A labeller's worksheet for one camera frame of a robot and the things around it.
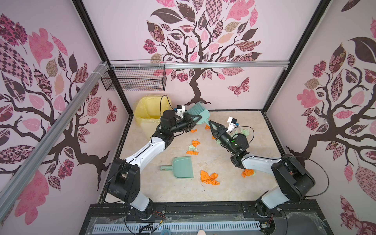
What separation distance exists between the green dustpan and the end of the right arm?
305 millimetres

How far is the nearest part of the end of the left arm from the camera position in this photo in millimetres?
687

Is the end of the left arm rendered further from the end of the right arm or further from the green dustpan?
the green dustpan

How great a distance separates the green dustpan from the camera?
873 millimetres

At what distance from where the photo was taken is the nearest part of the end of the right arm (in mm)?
709
